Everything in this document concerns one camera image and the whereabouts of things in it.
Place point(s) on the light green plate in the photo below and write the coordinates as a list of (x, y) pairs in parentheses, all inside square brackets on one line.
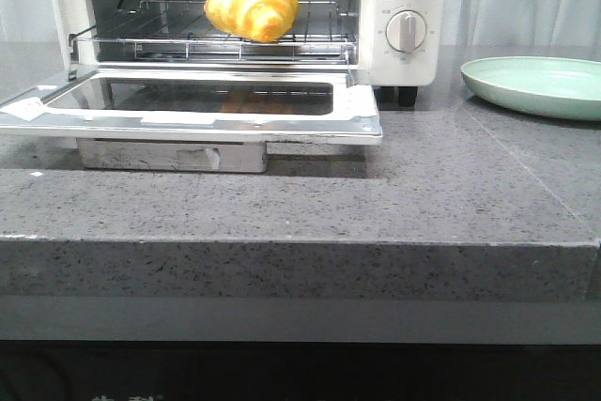
[(554, 87)]

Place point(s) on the yellow striped croissant bread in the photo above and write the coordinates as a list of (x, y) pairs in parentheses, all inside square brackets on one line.
[(262, 21)]

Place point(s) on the metal wire oven rack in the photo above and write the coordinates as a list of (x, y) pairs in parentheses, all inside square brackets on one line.
[(179, 31)]

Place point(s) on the white oven glass door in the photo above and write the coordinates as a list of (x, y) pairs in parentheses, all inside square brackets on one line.
[(201, 118)]

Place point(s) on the white Toshiba toaster oven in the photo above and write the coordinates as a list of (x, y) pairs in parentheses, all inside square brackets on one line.
[(408, 67)]

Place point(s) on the lower beige timer knob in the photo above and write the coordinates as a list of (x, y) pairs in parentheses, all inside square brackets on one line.
[(406, 31)]

